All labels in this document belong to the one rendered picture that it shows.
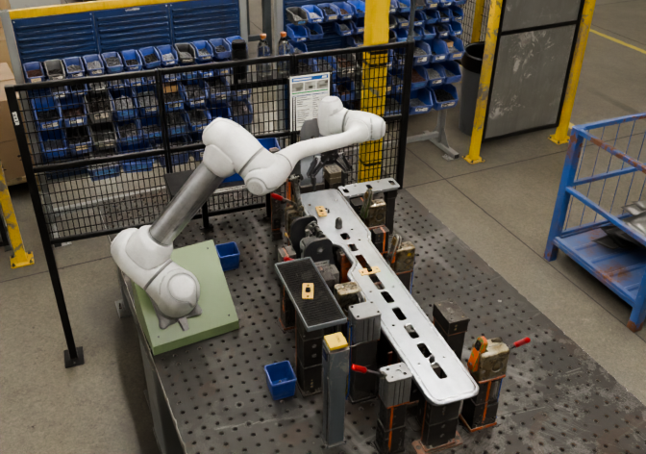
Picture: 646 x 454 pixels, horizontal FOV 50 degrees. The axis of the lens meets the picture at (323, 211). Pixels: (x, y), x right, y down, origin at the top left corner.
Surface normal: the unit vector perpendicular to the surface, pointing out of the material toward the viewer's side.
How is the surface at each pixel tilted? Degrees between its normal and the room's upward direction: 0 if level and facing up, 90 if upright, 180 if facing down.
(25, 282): 0
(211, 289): 42
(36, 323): 0
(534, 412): 0
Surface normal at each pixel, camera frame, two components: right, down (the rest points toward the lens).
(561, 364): 0.01, -0.85
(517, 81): 0.50, 0.46
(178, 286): 0.40, -0.24
